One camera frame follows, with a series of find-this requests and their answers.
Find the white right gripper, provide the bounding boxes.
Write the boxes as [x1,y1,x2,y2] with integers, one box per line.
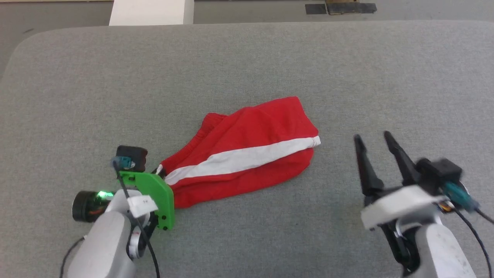
[354,131,449,271]

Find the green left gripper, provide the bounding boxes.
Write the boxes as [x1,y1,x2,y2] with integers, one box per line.
[72,165,175,231]

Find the red shorts with white stripe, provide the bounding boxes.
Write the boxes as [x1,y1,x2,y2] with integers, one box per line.
[156,97,321,209]

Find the white paper label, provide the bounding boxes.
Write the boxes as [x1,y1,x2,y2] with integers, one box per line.
[127,195,159,217]

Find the grey fabric sofa seat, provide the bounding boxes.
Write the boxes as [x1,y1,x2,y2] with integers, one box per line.
[0,20,494,278]

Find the white rectangular box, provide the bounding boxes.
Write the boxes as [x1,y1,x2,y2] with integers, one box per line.
[109,0,195,26]

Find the large black floor mat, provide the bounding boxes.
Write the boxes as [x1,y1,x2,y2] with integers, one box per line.
[326,3,378,15]

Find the small black floor mat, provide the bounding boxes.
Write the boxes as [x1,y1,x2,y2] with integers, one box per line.
[305,3,328,15]

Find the left black cable teal plug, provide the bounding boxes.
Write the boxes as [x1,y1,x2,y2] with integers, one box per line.
[111,156,161,278]

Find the black cable teal plug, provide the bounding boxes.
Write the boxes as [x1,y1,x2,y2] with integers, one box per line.
[111,156,161,278]
[442,181,494,278]

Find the right black cable teal plug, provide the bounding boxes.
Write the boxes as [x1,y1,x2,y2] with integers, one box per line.
[442,181,494,278]

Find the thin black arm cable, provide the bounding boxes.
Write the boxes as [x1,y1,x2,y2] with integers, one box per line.
[59,236,86,278]

